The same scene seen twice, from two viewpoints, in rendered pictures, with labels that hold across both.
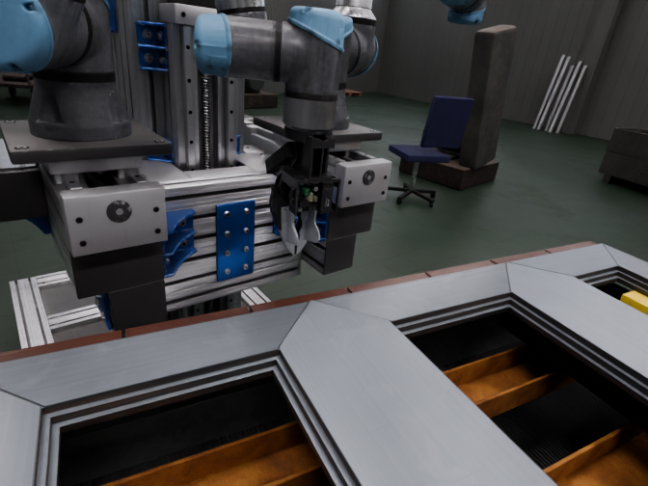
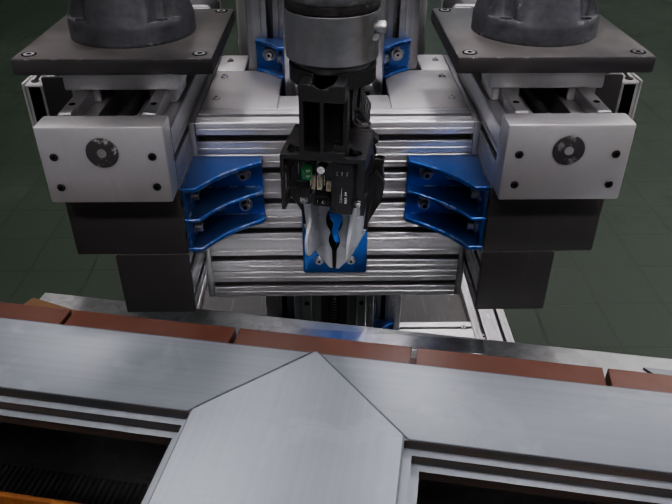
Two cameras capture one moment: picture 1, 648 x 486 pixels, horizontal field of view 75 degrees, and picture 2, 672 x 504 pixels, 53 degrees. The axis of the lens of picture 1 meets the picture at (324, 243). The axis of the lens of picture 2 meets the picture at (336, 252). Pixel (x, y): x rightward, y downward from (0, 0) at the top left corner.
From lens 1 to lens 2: 0.37 m
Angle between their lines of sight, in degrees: 35
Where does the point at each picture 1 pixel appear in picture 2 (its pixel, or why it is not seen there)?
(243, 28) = not seen: outside the picture
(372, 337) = (340, 454)
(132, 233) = (122, 185)
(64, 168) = (80, 82)
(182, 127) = not seen: hidden behind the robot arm
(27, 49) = not seen: outside the picture
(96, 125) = (122, 27)
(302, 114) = (294, 38)
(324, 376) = (201, 482)
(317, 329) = (273, 403)
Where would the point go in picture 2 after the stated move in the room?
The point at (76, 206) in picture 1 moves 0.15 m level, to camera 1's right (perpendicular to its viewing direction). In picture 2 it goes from (49, 140) to (138, 181)
